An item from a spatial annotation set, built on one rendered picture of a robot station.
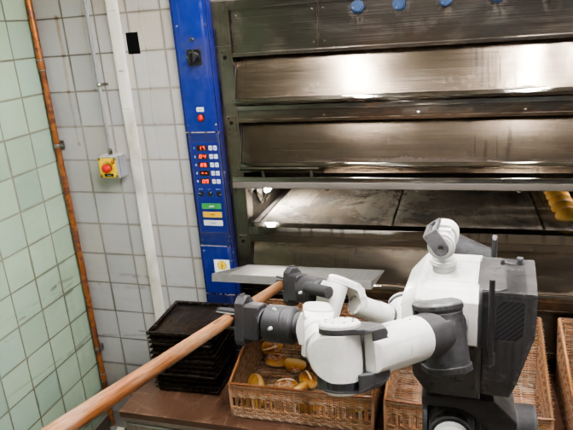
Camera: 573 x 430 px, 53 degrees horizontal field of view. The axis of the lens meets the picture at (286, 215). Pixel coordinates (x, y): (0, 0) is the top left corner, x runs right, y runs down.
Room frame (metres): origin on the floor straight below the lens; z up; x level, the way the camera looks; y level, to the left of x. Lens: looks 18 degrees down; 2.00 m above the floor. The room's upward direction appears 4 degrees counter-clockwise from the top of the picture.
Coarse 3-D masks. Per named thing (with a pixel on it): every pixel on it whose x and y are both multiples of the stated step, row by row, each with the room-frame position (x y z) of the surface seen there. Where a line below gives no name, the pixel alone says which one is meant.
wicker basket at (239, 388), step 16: (272, 304) 2.29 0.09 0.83; (240, 352) 2.01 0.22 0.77; (256, 352) 2.17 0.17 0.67; (288, 352) 2.22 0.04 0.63; (240, 368) 1.98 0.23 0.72; (256, 368) 2.14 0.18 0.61; (272, 368) 2.16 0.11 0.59; (240, 384) 1.85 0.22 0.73; (272, 384) 2.04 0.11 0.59; (240, 400) 1.86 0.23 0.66; (272, 400) 1.82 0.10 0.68; (288, 400) 1.80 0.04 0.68; (304, 400) 1.78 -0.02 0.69; (320, 400) 1.77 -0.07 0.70; (336, 400) 1.75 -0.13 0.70; (352, 400) 1.74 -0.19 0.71; (368, 400) 1.72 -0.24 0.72; (240, 416) 1.85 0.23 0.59; (256, 416) 1.84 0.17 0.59; (272, 416) 1.82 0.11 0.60; (288, 416) 1.83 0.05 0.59; (304, 416) 1.78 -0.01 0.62; (320, 416) 1.77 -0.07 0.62; (336, 416) 1.75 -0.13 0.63; (352, 416) 1.74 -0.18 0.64; (368, 416) 1.80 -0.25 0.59
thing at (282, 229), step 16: (256, 224) 2.37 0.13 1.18; (272, 224) 2.35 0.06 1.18; (288, 224) 2.34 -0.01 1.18; (304, 224) 2.32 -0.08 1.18; (320, 224) 2.31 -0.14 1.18; (336, 224) 2.29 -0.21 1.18; (352, 224) 2.28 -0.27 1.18; (416, 240) 2.14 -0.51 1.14; (480, 240) 2.07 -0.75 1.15; (512, 240) 2.04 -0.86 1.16; (528, 240) 2.02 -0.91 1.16; (544, 240) 2.00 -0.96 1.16; (560, 240) 1.99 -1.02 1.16
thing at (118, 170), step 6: (102, 156) 2.47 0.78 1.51; (108, 156) 2.47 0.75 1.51; (114, 156) 2.46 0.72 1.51; (120, 156) 2.48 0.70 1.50; (102, 162) 2.47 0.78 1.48; (108, 162) 2.46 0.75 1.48; (114, 162) 2.45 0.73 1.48; (120, 162) 2.47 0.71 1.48; (114, 168) 2.45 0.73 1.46; (120, 168) 2.47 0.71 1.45; (126, 168) 2.51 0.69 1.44; (102, 174) 2.47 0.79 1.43; (108, 174) 2.46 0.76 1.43; (114, 174) 2.45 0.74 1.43; (120, 174) 2.46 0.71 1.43; (126, 174) 2.50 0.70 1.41
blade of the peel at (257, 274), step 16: (224, 272) 1.92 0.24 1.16; (240, 272) 1.96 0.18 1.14; (256, 272) 1.96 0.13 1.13; (272, 272) 1.96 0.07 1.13; (304, 272) 1.95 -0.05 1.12; (320, 272) 1.95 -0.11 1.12; (336, 272) 1.94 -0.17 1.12; (352, 272) 1.94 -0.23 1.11; (368, 272) 1.94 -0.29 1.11; (368, 288) 1.66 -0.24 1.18
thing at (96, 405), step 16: (272, 288) 1.55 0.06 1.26; (224, 320) 1.21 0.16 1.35; (192, 336) 1.07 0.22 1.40; (208, 336) 1.11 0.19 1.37; (176, 352) 0.98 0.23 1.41; (144, 368) 0.88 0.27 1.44; (160, 368) 0.91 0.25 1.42; (128, 384) 0.82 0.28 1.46; (144, 384) 0.86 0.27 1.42; (96, 400) 0.75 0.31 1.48; (112, 400) 0.77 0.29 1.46; (64, 416) 0.69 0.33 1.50; (80, 416) 0.70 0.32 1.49; (96, 416) 0.73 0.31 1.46
